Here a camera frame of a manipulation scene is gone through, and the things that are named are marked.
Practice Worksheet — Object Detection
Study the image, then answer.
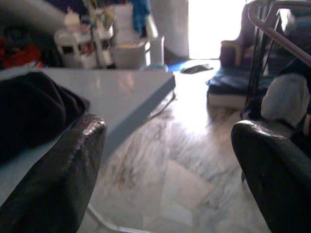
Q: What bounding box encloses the red clothes heap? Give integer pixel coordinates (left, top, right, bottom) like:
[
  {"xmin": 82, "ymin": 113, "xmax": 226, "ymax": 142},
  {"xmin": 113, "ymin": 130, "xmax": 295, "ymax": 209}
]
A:
[{"xmin": 0, "ymin": 36, "xmax": 43, "ymax": 70}]

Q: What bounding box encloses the black metal drying rack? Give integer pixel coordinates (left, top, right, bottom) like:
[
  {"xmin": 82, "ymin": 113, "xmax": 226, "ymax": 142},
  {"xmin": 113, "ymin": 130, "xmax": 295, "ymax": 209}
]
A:
[{"xmin": 244, "ymin": 0, "xmax": 311, "ymax": 119}]

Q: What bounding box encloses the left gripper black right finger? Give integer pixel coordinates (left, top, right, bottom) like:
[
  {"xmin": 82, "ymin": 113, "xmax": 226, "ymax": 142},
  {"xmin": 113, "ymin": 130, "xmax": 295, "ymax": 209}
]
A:
[{"xmin": 230, "ymin": 120, "xmax": 311, "ymax": 233}]

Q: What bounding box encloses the black garment with reflective stripe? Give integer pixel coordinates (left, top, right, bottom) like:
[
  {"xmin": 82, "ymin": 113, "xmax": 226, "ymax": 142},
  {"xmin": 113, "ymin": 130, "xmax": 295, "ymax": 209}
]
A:
[{"xmin": 0, "ymin": 71, "xmax": 91, "ymax": 161}]

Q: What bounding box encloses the navy blue garment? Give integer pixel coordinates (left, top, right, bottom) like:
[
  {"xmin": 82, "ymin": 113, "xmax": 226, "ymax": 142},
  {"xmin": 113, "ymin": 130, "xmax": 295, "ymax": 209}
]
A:
[{"xmin": 276, "ymin": 57, "xmax": 311, "ymax": 81}]

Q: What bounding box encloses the white garment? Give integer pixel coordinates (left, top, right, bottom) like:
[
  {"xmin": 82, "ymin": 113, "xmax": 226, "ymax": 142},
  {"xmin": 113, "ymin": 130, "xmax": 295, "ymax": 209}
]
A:
[{"xmin": 260, "ymin": 72, "xmax": 311, "ymax": 128}]

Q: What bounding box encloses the dark mattress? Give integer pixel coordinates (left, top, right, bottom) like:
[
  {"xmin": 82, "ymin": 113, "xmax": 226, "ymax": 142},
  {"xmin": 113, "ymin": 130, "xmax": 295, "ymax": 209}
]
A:
[{"xmin": 206, "ymin": 65, "xmax": 268, "ymax": 106}]

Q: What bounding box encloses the white folding table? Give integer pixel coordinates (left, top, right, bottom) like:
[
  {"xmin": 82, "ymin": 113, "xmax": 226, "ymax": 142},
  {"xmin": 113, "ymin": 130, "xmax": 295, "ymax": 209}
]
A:
[{"xmin": 0, "ymin": 67, "xmax": 176, "ymax": 233}]

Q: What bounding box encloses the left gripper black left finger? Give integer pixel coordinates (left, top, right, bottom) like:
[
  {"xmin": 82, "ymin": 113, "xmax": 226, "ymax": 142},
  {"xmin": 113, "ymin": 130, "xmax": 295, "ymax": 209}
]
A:
[{"xmin": 0, "ymin": 113, "xmax": 108, "ymax": 233}]

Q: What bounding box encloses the white rolling cart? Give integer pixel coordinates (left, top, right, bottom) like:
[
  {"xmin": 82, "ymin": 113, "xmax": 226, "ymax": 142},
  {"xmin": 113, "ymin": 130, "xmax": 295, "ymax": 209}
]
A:
[{"xmin": 53, "ymin": 7, "xmax": 115, "ymax": 69}]

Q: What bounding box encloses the purple armchair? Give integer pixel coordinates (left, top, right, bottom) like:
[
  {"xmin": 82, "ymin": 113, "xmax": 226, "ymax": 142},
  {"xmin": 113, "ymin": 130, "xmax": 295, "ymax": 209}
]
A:
[{"xmin": 220, "ymin": 2, "xmax": 259, "ymax": 67}]

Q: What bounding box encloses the blue towel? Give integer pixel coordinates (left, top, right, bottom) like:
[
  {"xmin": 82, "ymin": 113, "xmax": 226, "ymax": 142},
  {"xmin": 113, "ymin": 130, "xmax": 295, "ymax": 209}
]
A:
[{"xmin": 132, "ymin": 0, "xmax": 153, "ymax": 37}]

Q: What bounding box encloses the black item on floor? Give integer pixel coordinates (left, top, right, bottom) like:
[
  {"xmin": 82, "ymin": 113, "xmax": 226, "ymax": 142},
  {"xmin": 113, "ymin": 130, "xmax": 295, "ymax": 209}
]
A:
[{"xmin": 180, "ymin": 64, "xmax": 214, "ymax": 74}]

